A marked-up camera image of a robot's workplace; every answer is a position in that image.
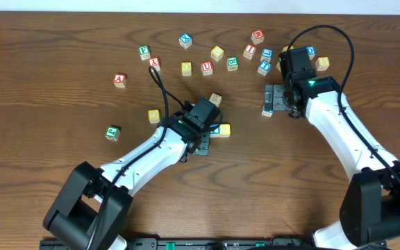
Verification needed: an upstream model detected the blue P wooden block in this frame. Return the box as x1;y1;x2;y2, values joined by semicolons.
210;124;220;138

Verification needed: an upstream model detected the yellow S wooden block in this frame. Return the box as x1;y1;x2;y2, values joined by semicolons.
219;124;231;138

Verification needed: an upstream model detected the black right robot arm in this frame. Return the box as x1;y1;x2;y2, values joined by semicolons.
262;76;400;249

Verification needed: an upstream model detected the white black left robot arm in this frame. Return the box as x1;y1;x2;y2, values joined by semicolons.
43;110;214;249

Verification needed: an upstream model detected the blue 2 wooden block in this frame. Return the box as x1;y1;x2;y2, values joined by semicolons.
262;109;274;117

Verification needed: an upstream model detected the green Z wooden block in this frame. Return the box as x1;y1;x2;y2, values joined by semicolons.
276;62;282;73

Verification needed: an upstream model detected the blue T wooden block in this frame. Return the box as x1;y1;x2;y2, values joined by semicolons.
258;60;272;76

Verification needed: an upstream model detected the blue L wooden block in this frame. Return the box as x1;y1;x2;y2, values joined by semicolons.
260;48;274;62

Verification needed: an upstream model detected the yellow block near D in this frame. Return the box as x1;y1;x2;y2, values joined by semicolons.
282;46;294;52

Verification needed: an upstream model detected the plain wood top block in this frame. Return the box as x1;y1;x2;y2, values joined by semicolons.
209;93;222;107

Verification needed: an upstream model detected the red I block upper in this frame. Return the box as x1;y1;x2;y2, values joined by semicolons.
243;44;256;60

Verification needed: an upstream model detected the yellow 8 wooden block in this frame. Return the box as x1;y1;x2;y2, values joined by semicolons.
315;57;330;71

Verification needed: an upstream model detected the yellow G wooden block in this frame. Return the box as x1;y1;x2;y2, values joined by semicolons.
148;110;160;124

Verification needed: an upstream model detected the blue D block upper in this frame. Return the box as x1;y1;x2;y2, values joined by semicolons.
307;46;316;60

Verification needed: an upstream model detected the green B wooden block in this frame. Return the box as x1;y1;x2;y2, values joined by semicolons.
226;56;239;71

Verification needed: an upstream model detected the red H wooden block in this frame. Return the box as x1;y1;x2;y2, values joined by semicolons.
251;29;265;44

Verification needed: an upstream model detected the yellow block upper middle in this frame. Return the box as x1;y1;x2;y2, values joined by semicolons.
211;45;224;62

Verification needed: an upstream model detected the red U block upper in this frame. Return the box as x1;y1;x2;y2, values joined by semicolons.
201;61;213;76

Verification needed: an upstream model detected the yellow O wooden block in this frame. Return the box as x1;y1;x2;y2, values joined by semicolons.
181;62;192;76

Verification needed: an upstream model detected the green J wooden block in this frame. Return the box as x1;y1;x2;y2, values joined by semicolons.
105;126;121;141

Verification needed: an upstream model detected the red X wooden block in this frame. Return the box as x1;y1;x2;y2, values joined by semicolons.
149;57;160;71

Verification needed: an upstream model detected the red A wooden block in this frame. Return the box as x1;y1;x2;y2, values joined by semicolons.
113;74;127;88

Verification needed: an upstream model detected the blue X wooden block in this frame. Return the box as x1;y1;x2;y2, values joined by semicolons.
179;33;192;49

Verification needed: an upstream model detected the green F wooden block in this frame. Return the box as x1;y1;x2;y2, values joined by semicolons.
138;45;151;60

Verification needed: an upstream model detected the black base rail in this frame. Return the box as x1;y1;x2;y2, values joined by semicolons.
39;237;388;250

